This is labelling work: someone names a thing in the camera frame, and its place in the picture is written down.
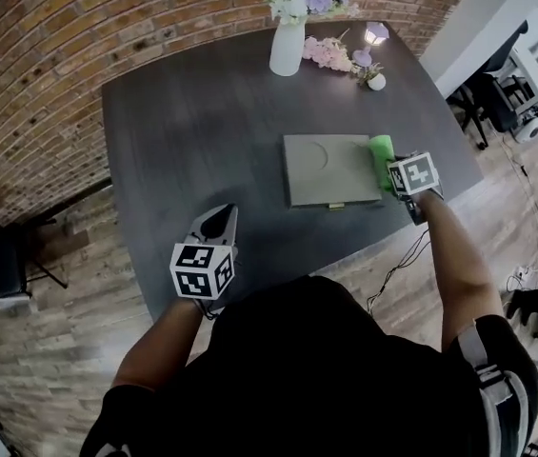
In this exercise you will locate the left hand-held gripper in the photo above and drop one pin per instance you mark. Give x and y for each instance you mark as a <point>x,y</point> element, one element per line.
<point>199,272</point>

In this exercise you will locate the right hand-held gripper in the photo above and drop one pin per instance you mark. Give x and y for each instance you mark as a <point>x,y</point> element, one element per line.
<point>413,176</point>

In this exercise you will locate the green cloth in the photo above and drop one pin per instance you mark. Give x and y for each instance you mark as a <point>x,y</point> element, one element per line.
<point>380,152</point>

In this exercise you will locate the grey plastic box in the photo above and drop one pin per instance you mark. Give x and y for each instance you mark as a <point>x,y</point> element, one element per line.
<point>328,174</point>

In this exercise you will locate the person's right forearm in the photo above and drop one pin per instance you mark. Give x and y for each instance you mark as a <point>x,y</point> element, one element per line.
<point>459,274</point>

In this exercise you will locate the person's left forearm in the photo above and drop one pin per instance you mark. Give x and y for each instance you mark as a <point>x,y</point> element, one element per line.
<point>159,345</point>

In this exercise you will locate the small white pot with plant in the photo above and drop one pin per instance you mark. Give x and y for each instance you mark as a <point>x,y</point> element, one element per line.
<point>376,82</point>

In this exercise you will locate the black office chair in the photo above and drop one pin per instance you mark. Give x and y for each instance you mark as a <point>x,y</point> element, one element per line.
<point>492,98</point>

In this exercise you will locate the white exercise machine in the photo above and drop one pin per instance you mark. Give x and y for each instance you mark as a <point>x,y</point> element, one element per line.
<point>528,129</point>

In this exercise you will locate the small lit lantern lamp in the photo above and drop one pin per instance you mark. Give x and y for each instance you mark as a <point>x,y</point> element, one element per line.
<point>375,35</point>

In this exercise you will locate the white power strip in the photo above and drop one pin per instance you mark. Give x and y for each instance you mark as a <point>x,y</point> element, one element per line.
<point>524,272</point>

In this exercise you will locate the pink flower bunch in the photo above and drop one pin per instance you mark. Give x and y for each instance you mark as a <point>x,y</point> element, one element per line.
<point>328,53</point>

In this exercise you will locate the person's black shirt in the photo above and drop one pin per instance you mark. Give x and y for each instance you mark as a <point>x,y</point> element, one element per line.
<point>306,379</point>

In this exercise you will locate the white ceramic vase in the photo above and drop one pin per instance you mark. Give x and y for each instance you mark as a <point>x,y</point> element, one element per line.
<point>286,50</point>

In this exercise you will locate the black metal chair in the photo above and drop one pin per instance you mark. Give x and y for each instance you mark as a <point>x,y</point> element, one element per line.
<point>9,260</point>

